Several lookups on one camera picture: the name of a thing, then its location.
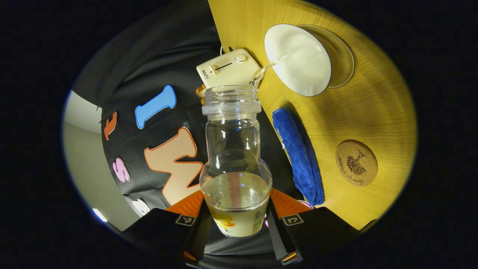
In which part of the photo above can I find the cream ceramic teacup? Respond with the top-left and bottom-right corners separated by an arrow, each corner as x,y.
264,24 -> 332,97

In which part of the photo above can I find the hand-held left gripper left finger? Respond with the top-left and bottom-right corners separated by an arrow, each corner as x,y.
121,190 -> 211,268

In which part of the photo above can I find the blue towel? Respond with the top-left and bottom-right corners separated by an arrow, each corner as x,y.
272,108 -> 325,206

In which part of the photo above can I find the black backdrop cloth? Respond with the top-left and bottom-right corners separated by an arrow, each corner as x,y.
71,2 -> 314,258

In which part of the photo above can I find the round cork coaster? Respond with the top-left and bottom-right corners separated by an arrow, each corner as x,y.
335,140 -> 378,187

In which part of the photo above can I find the clear plastic water bottle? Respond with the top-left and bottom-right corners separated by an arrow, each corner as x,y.
200,85 -> 273,238

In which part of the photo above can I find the cream ceramic saucer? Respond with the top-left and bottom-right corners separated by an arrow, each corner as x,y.
299,24 -> 355,89

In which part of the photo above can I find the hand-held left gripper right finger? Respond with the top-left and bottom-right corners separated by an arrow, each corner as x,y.
266,188 -> 361,266

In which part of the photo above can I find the cream toaster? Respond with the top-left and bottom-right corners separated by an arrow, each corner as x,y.
196,48 -> 261,90

